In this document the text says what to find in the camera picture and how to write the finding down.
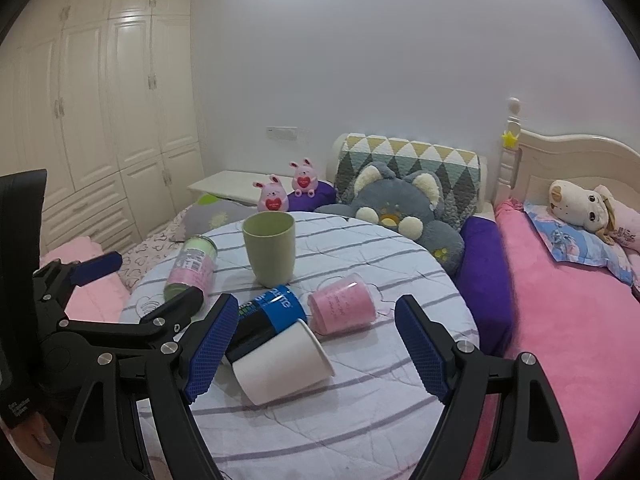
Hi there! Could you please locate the pink clear plastic cup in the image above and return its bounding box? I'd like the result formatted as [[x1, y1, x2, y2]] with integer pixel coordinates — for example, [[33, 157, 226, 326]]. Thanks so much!
[[306, 272, 382, 336]]

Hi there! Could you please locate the striped white quilt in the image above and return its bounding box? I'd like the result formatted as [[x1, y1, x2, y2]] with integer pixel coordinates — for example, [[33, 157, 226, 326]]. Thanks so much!
[[120, 210, 481, 480]]

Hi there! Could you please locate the grey cat plush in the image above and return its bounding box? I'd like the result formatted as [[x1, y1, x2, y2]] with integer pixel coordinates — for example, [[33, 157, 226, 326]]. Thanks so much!
[[315, 162, 466, 277]]

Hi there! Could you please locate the light pink cloth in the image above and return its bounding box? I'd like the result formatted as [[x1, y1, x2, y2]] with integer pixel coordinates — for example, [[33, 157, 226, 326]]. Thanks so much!
[[39, 236, 131, 323]]

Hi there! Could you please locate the white nightstand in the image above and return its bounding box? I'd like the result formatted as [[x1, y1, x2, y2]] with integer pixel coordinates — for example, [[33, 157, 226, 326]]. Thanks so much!
[[187, 170, 301, 206]]

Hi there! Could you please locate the triangle pattern quilted cover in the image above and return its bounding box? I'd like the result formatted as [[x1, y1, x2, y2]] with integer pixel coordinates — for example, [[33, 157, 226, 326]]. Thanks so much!
[[333, 133, 488, 216]]

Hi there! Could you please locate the heart print blanket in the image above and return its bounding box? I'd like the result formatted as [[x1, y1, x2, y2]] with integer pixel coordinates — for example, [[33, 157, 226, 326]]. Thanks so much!
[[117, 220, 196, 296]]

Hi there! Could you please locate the cream wardrobe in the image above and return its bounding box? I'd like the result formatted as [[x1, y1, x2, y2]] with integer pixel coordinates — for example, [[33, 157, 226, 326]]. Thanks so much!
[[0, 0, 205, 256]]

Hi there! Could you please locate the green plastic cup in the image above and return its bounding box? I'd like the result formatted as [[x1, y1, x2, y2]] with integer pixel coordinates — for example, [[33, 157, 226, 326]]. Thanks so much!
[[242, 211, 297, 288]]

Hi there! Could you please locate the white paper cup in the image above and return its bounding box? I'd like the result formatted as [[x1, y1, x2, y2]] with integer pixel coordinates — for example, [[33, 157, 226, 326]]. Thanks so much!
[[231, 318, 336, 406]]

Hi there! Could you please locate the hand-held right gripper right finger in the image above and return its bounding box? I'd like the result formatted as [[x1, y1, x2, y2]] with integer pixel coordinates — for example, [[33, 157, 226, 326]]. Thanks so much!
[[394, 294, 581, 480]]

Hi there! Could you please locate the cream wooden headboard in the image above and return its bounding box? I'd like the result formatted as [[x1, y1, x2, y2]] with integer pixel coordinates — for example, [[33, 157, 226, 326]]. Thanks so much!
[[492, 97, 640, 211]]

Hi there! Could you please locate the blue label can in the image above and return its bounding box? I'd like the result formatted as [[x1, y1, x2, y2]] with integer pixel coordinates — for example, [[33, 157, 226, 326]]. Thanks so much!
[[225, 285, 307, 363]]

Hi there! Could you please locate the grey flower pillow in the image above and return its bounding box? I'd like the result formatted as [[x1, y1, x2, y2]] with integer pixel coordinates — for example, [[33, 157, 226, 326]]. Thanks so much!
[[180, 192, 261, 241]]

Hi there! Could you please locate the blue cartoon pillow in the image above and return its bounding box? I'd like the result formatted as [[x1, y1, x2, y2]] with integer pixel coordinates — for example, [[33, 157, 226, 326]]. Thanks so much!
[[523, 201, 636, 286]]

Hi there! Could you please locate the pink bunny plush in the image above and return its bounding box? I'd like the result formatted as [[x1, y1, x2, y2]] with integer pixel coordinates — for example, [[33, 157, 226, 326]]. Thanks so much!
[[289, 158, 319, 197], [252, 175, 289, 212]]

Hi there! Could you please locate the white pink plush toy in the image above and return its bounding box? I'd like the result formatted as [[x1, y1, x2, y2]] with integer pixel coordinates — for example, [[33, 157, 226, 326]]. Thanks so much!
[[548, 180, 640, 253]]

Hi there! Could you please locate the pink green bottle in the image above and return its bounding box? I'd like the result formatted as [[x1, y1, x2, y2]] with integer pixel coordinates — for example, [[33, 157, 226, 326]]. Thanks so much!
[[165, 235, 219, 306]]

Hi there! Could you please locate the pink blanket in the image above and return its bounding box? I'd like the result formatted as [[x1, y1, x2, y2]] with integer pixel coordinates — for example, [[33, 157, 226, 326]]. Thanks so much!
[[492, 200, 640, 480]]

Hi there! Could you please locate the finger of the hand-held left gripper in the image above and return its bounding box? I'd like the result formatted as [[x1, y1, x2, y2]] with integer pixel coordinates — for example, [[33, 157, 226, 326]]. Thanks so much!
[[57, 287, 205, 353], [32, 251, 123, 311]]

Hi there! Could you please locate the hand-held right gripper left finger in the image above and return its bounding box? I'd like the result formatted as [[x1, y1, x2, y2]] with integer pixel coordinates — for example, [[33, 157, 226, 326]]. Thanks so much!
[[52, 293, 240, 480]]

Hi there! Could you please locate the purple blanket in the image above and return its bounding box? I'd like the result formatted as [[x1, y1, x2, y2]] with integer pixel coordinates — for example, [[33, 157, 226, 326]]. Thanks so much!
[[457, 215, 521, 358]]

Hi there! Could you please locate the purple pillow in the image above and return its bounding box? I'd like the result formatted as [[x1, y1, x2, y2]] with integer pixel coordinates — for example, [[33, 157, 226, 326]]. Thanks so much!
[[287, 180, 337, 212]]

